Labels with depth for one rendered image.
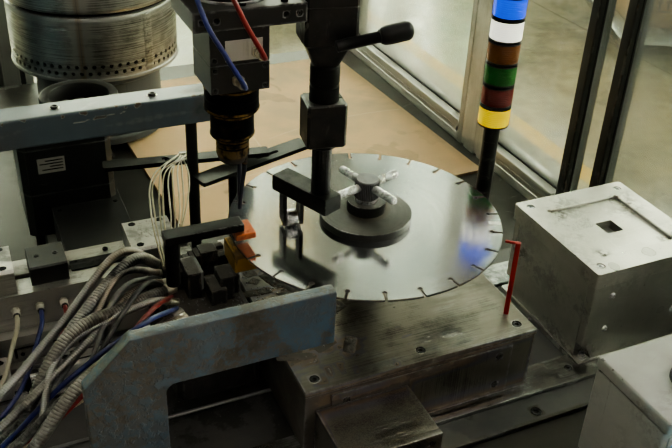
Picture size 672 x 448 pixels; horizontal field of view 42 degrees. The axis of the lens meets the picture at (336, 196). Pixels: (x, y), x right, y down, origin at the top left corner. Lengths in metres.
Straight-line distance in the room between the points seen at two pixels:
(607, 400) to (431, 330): 0.21
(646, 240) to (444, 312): 0.29
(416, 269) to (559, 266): 0.26
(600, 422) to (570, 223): 0.30
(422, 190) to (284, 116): 0.68
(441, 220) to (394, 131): 0.67
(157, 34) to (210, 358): 0.85
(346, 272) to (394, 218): 0.11
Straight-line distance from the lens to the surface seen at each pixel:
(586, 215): 1.23
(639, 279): 1.16
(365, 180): 1.02
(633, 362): 0.99
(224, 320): 0.81
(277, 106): 1.79
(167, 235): 0.96
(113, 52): 1.54
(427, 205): 1.09
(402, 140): 1.68
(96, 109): 1.10
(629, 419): 0.98
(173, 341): 0.81
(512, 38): 1.21
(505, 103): 1.24
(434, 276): 0.96
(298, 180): 0.99
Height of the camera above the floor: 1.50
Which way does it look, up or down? 31 degrees down
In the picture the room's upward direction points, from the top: 3 degrees clockwise
